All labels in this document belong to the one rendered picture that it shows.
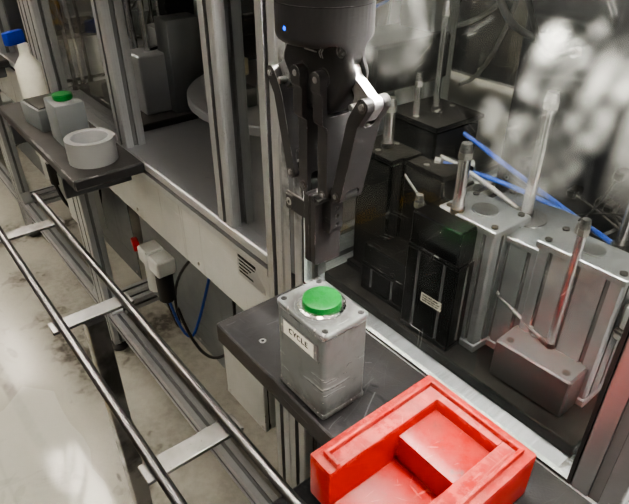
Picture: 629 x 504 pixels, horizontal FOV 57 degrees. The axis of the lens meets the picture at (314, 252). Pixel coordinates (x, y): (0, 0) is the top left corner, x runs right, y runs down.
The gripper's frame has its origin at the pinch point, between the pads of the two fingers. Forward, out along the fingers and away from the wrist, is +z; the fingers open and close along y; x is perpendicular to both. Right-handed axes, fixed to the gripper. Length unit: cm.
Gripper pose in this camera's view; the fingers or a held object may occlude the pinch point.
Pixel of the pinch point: (322, 225)
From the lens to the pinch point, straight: 53.1
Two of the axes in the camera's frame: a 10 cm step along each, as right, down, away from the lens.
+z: 0.0, 8.4, 5.4
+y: -6.2, -4.3, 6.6
